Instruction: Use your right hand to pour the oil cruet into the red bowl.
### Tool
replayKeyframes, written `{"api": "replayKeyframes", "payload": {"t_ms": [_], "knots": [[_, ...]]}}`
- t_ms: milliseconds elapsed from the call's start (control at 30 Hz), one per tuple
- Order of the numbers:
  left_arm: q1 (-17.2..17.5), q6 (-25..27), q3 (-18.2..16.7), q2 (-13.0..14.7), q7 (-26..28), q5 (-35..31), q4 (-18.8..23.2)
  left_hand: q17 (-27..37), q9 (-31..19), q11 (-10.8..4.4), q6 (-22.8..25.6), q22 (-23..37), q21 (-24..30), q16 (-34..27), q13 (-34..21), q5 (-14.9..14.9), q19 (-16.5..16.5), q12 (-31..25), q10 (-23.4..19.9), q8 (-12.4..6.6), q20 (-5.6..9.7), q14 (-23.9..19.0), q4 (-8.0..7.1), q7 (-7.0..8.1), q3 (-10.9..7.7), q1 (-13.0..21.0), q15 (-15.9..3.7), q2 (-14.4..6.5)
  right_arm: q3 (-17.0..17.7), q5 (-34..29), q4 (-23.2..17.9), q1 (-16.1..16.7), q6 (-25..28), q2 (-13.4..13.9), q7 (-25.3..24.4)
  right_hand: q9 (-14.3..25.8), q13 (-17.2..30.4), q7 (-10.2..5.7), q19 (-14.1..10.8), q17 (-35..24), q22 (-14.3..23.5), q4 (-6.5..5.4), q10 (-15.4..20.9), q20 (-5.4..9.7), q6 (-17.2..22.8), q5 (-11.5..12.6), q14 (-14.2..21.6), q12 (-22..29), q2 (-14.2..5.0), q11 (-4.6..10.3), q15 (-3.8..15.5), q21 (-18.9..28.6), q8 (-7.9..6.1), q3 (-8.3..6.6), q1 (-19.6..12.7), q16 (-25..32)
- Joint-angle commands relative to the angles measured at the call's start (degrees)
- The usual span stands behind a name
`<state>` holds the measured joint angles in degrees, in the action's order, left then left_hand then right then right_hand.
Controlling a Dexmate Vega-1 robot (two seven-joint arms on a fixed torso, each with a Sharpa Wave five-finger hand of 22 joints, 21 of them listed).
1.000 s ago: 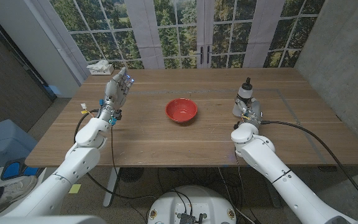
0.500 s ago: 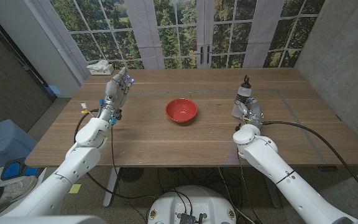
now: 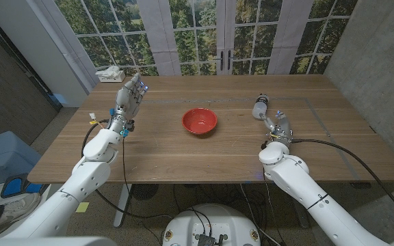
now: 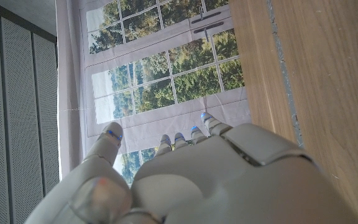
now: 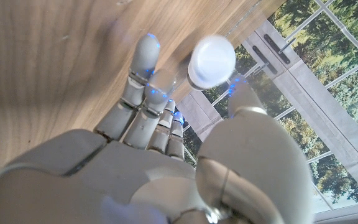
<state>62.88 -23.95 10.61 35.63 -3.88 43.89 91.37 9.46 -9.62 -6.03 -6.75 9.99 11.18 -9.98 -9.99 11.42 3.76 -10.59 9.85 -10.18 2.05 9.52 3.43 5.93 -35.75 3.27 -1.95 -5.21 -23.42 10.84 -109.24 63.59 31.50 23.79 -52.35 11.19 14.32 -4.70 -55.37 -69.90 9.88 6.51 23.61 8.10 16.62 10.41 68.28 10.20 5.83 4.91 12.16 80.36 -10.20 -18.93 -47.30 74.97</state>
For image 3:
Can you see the white table leg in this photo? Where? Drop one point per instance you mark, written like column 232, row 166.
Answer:
column 122, row 205

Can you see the blue and black foot pedal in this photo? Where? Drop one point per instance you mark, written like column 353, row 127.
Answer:
column 14, row 186

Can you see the white tissue box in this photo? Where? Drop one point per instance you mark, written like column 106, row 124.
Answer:
column 112, row 77

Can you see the grey sneaker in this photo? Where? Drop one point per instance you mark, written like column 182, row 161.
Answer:
column 12, row 212

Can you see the red bowl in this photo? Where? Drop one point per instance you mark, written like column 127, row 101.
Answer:
column 199, row 121

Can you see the round black floor fan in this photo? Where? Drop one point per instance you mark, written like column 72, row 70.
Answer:
column 144, row 191

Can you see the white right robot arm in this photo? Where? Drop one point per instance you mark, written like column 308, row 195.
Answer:
column 306, row 194

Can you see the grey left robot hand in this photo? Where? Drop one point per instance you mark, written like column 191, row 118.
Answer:
column 127, row 102

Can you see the printed window forest backdrop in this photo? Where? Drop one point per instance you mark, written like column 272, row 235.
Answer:
column 197, row 34

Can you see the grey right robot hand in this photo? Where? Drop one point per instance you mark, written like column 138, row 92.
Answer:
column 282, row 131

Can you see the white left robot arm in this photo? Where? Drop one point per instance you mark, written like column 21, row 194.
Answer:
column 80, row 181

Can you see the dark panel with black frame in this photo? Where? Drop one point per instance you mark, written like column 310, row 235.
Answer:
column 5, row 85

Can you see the yellow sticky note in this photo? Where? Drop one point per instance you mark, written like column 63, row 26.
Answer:
column 82, row 207

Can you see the grey table leg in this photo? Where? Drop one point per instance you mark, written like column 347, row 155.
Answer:
column 303, row 215

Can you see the blue plastic bin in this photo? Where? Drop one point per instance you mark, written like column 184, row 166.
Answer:
column 5, row 157

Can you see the white oil cruet black spout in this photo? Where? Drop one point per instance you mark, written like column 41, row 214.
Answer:
column 259, row 109

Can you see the white robot torso base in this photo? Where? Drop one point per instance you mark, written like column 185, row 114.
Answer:
column 214, row 218

